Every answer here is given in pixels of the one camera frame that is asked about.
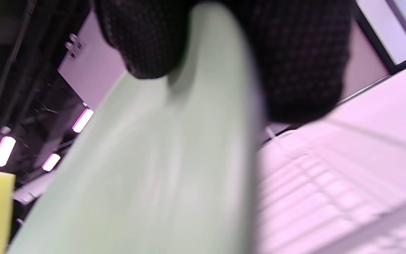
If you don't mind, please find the person's right hand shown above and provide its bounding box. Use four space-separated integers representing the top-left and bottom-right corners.
90 0 353 124

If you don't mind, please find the white wire dish rack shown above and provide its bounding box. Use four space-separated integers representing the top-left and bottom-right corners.
258 127 406 254

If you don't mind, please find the light green plate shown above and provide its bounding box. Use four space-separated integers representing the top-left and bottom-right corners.
7 2 270 254

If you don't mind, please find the ceiling light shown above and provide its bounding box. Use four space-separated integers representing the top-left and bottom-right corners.
72 108 94 133
42 153 61 172
0 136 17 167

